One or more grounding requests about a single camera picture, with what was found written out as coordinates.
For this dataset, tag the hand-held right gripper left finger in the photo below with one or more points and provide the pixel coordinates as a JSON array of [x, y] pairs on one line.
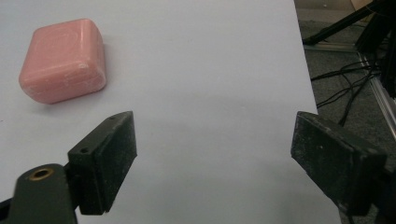
[[102, 168]]

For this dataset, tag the black tripod leg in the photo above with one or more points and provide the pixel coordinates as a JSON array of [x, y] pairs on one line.
[[339, 25]]

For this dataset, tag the aluminium frame rail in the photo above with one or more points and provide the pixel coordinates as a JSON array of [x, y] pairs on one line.
[[378, 90]]

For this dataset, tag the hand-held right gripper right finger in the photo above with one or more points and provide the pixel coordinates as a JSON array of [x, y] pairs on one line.
[[330, 161]]

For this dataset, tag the pink soap bar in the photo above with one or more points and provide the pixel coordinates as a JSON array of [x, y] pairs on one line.
[[62, 60]]

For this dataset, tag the black stand post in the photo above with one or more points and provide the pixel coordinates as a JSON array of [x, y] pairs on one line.
[[387, 46]]

